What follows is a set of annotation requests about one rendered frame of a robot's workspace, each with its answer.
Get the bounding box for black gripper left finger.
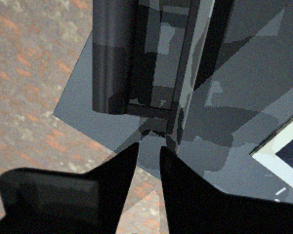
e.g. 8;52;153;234
0;142;140;234

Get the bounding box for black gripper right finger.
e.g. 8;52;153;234
159;146;293;234

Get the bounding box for beige square tile with cream border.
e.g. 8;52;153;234
250;118;293;187

